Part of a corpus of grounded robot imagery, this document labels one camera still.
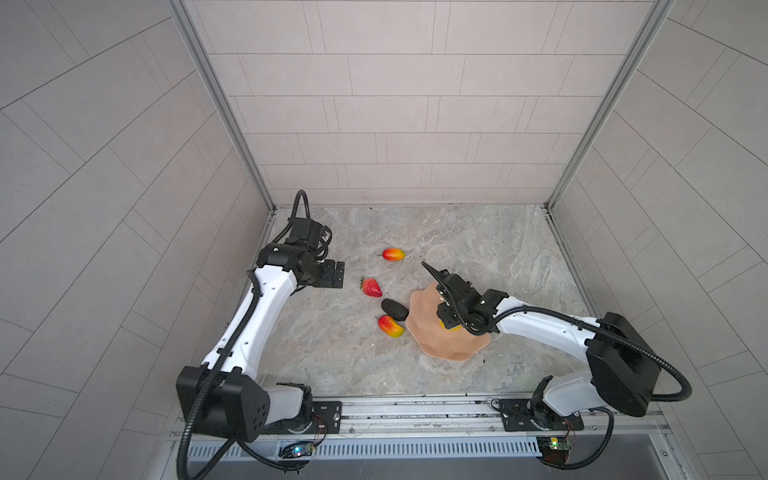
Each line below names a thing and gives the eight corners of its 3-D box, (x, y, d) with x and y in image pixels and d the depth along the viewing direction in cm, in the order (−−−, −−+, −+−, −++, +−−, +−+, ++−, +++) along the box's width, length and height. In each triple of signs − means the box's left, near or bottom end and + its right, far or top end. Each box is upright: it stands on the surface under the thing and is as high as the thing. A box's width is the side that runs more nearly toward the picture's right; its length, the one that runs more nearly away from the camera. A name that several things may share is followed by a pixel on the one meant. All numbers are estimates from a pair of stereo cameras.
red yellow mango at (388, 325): (374, 324, 88) (373, 319, 86) (381, 315, 90) (381, 310, 88) (397, 341, 85) (397, 337, 82) (405, 332, 87) (405, 327, 84)
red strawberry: (360, 297, 94) (359, 291, 91) (361, 283, 97) (360, 277, 94) (381, 297, 94) (381, 291, 91) (382, 283, 97) (381, 277, 94)
